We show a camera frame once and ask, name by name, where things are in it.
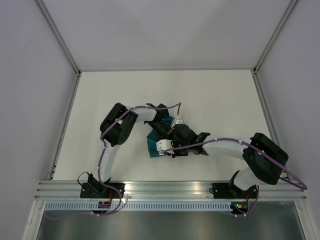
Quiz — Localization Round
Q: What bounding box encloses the teal cloth napkin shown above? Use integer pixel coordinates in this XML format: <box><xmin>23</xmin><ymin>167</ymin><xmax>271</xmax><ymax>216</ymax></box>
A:
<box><xmin>146</xmin><ymin>115</ymin><xmax>174</xmax><ymax>158</ymax></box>

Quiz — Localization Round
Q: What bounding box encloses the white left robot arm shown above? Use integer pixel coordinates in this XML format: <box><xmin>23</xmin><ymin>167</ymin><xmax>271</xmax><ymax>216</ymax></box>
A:
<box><xmin>88</xmin><ymin>103</ymin><xmax>174</xmax><ymax>198</ymax></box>

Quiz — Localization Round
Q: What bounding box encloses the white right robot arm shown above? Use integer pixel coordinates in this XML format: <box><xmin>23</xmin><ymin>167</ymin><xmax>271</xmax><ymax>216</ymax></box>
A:
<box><xmin>167</xmin><ymin>124</ymin><xmax>289</xmax><ymax>198</ymax></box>

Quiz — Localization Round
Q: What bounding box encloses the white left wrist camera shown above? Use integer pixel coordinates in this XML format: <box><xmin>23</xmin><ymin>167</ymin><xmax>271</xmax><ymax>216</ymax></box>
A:
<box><xmin>171</xmin><ymin>115</ymin><xmax>184</xmax><ymax>126</ymax></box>

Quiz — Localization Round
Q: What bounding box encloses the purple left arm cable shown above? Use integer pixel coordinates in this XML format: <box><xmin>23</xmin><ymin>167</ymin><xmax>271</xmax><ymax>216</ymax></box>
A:
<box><xmin>44</xmin><ymin>101</ymin><xmax>182</xmax><ymax>221</ymax></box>

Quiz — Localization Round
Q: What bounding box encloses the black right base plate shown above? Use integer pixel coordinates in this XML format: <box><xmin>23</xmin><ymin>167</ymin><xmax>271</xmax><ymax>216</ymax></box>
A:
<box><xmin>208</xmin><ymin>182</ymin><xmax>258</xmax><ymax>200</ymax></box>

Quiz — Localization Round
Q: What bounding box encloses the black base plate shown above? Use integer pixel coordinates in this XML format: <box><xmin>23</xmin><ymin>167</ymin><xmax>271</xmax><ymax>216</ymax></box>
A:
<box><xmin>208</xmin><ymin>182</ymin><xmax>258</xmax><ymax>200</ymax></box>
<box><xmin>77</xmin><ymin>171</ymin><xmax>125</xmax><ymax>199</ymax></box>

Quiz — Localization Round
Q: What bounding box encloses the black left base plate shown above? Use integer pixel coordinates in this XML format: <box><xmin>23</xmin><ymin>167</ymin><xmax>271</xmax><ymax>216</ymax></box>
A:
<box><xmin>77</xmin><ymin>171</ymin><xmax>125</xmax><ymax>199</ymax></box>

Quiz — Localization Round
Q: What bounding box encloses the aluminium front rail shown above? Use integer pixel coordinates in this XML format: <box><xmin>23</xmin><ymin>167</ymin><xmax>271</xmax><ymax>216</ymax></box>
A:
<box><xmin>34</xmin><ymin>180</ymin><xmax>307</xmax><ymax>202</ymax></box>

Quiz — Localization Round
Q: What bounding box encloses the white slotted cable duct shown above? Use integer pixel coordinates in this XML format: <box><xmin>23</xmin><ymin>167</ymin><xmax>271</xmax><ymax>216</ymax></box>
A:
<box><xmin>45</xmin><ymin>200</ymin><xmax>232</xmax><ymax>212</ymax></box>

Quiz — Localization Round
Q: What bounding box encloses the aluminium frame left post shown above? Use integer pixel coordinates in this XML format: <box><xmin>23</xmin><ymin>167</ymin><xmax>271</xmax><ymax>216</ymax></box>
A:
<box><xmin>34</xmin><ymin>0</ymin><xmax>81</xmax><ymax>76</ymax></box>

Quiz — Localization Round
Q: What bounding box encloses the aluminium frame post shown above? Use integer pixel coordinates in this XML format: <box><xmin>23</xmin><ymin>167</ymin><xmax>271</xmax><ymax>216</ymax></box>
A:
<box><xmin>34</xmin><ymin>0</ymin><xmax>81</xmax><ymax>76</ymax></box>
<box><xmin>251</xmin><ymin>0</ymin><xmax>300</xmax><ymax>75</ymax></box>

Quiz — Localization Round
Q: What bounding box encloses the aluminium frame right post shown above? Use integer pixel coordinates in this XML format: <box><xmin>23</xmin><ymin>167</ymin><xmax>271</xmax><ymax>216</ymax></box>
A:
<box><xmin>251</xmin><ymin>0</ymin><xmax>300</xmax><ymax>75</ymax></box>

